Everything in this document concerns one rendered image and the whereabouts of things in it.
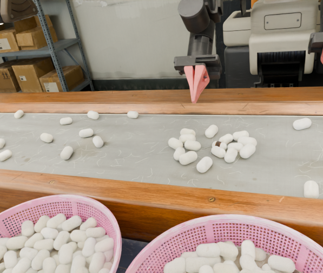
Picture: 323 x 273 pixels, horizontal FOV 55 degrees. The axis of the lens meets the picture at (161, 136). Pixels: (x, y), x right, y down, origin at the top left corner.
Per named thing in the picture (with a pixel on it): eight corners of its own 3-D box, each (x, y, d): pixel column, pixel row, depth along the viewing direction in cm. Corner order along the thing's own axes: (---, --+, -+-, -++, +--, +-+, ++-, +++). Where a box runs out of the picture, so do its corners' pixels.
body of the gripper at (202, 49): (217, 61, 66) (220, 32, 68) (172, 63, 70) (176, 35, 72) (222, 76, 72) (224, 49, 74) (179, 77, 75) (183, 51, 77)
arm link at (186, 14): (223, 2, 76) (190, 10, 79) (212, -35, 66) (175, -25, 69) (223, 44, 72) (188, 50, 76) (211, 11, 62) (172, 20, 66)
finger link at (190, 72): (212, 96, 64) (216, 56, 66) (179, 96, 66) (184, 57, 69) (217, 108, 70) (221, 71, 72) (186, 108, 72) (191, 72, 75)
